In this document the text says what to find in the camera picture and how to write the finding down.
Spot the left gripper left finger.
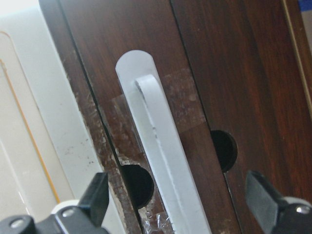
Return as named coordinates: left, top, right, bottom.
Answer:
left=0, top=172, right=109, bottom=234

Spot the white drawer handle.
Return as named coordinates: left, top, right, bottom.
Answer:
left=116, top=50, right=212, bottom=234

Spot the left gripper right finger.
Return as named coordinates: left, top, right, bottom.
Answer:
left=245, top=171, right=312, bottom=234

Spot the white plastic storage box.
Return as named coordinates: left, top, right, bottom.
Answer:
left=0, top=4, right=104, bottom=217

